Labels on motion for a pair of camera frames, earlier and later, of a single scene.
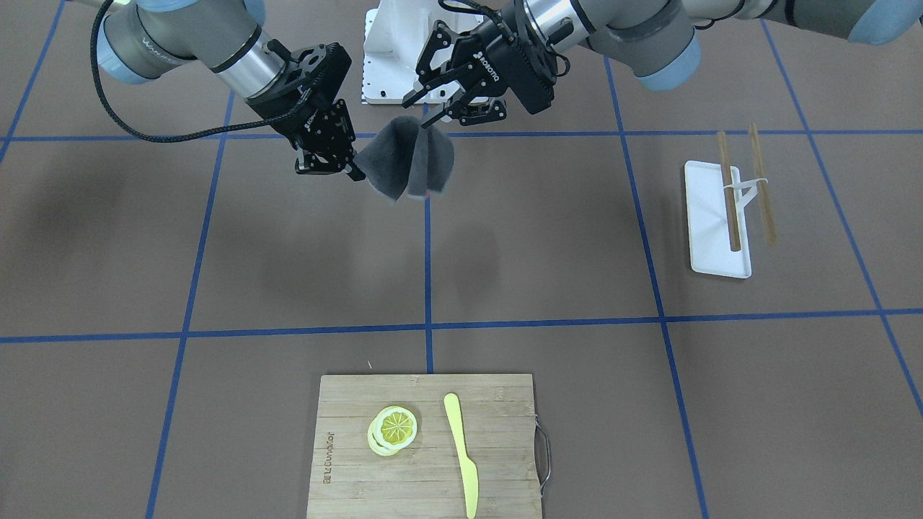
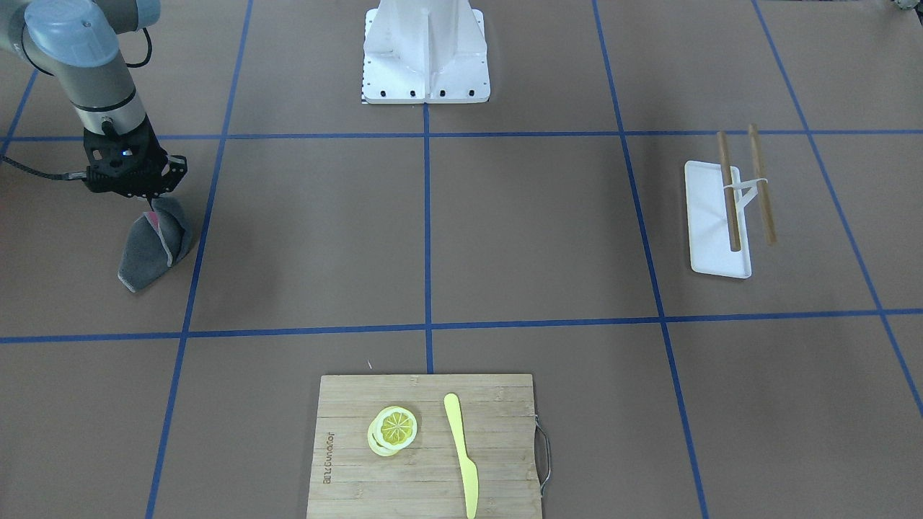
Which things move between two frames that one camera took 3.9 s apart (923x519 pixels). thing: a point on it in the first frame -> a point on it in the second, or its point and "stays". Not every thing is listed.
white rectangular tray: (709, 241) stays
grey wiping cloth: (405, 158) -> (156, 241)
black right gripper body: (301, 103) -> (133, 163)
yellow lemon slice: (393, 429) stays
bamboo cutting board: (348, 480) stays
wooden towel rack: (738, 194) stays
